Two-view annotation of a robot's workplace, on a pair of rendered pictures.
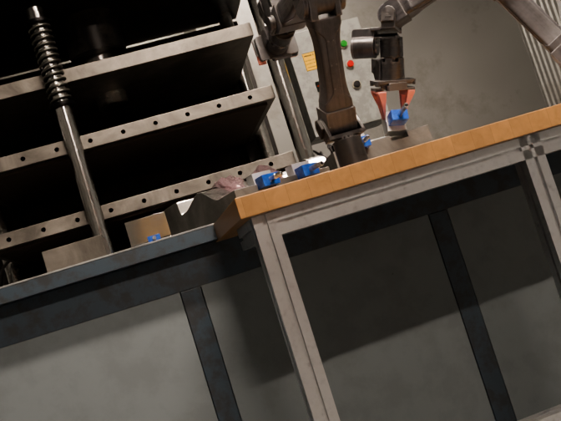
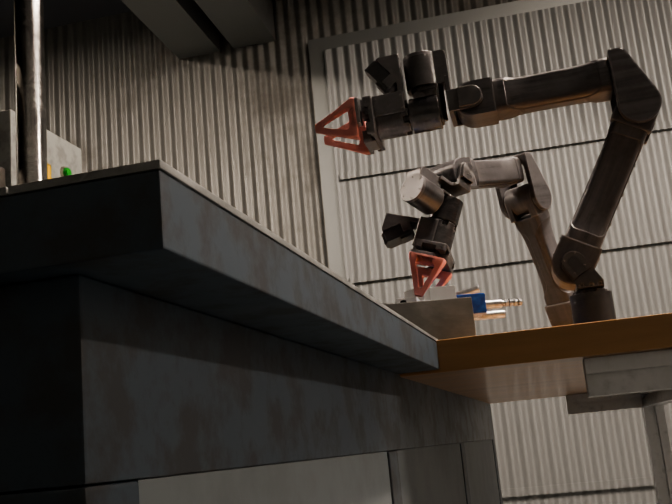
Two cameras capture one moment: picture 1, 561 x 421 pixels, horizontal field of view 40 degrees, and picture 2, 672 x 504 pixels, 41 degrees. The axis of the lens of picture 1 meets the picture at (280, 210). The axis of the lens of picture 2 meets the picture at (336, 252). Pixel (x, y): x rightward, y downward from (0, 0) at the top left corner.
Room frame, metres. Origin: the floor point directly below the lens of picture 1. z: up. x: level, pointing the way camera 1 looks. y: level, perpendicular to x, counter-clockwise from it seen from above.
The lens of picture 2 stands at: (1.41, 1.21, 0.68)
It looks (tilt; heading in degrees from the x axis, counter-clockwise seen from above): 12 degrees up; 294
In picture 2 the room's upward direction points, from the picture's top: 5 degrees counter-clockwise
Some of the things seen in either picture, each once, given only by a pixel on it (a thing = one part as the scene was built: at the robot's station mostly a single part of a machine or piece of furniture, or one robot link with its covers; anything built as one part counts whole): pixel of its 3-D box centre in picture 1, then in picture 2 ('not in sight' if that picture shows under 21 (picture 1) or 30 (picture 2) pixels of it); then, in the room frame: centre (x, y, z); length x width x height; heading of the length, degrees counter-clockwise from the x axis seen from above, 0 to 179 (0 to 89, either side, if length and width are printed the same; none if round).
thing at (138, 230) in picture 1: (169, 241); not in sight; (2.84, 0.43, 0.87); 0.50 x 0.27 x 0.17; 10
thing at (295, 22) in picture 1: (302, 9); (554, 107); (1.62, -0.18, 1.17); 0.30 x 0.09 x 0.12; 12
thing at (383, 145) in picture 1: (358, 164); not in sight; (2.15, -0.25, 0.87); 0.50 x 0.26 x 0.14; 10
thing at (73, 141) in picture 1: (87, 190); not in sight; (2.55, 0.60, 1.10); 0.05 x 0.05 x 1.30
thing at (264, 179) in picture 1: (269, 180); (475, 305); (1.74, 0.00, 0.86); 0.13 x 0.05 x 0.05; 28
